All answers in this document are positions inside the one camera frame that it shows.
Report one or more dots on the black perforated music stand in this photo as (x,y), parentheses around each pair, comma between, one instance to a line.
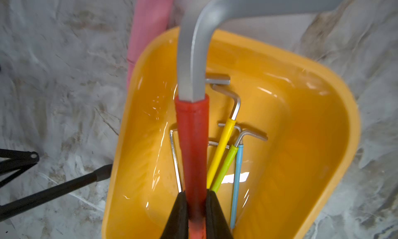
(14,163)

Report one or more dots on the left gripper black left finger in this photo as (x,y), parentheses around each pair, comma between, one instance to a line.
(177,224)

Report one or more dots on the red hex key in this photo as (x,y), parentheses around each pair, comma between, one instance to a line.
(200,21)

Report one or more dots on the blue hex key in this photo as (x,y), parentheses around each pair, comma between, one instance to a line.
(239,160)

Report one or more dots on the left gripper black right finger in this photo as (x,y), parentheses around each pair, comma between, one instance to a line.
(216,224)

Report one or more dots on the green hex key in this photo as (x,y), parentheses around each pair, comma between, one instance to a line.
(222,170)

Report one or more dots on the yellow plastic storage box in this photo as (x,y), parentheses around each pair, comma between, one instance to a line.
(307,112)

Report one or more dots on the pink cylindrical flashlight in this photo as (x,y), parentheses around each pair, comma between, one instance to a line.
(150,19)

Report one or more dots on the thin bare steel hex key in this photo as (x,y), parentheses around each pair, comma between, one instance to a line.
(175,160)

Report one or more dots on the yellow hex key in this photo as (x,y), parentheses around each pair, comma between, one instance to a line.
(226,133)

